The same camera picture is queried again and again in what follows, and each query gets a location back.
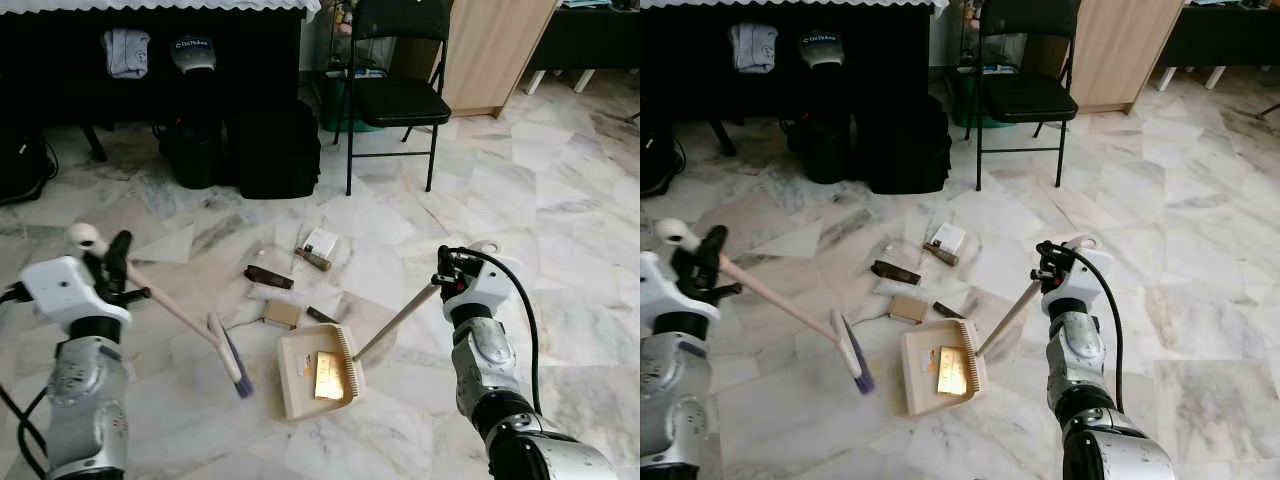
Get beige broom purple bristles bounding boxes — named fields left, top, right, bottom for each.
left=655, top=218, right=877, bottom=394
left=68, top=224, right=255, bottom=399

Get beige long handled dustpan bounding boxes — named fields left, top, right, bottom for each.
left=277, top=243, right=501, bottom=422
left=900, top=235, right=1099, bottom=417

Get small white box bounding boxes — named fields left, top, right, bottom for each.
left=303, top=228, right=341, bottom=261
left=930, top=222, right=968, bottom=256

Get black bag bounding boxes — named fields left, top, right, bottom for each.
left=0, top=125, right=56, bottom=206
left=640, top=125, right=686, bottom=196

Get black bucket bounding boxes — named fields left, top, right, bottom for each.
left=160, top=110, right=226, bottom=191
left=795, top=110, right=856, bottom=186

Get gold box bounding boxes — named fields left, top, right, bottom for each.
left=937, top=347, right=969, bottom=396
left=313, top=352, right=347, bottom=401

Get long dark brown box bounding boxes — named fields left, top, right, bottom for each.
left=244, top=265, right=296, bottom=291
left=871, top=260, right=922, bottom=286

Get black folding chair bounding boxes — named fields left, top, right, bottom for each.
left=965, top=0, right=1081, bottom=191
left=335, top=0, right=453, bottom=196

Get green bin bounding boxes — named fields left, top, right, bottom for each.
left=318, top=70, right=386, bottom=133
left=948, top=68, right=991, bottom=128

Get black backpack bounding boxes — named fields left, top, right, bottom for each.
left=232, top=100, right=323, bottom=199
left=862, top=95, right=953, bottom=194

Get table with black skirt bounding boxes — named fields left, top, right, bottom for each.
left=640, top=0, right=949, bottom=123
left=0, top=0, right=321, bottom=129

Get grey folded garment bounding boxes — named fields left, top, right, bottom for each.
left=102, top=28, right=151, bottom=79
left=730, top=24, right=779, bottom=74

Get grey cap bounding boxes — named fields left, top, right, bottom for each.
left=800, top=33, right=846, bottom=69
left=170, top=35, right=217, bottom=73

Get light wooden cabinet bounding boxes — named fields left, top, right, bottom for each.
left=1070, top=0, right=1186, bottom=113
left=440, top=0, right=559, bottom=118

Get dark bench white legs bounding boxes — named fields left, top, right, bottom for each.
left=527, top=0, right=641, bottom=96
left=1150, top=0, right=1280, bottom=91

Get white lace tablecloth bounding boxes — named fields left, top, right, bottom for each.
left=0, top=0, right=323, bottom=23

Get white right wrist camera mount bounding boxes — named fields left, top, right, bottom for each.
left=1045, top=238, right=1114, bottom=316
left=445, top=243, right=522, bottom=323

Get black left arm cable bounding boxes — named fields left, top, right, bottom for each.
left=0, top=285, right=51, bottom=476

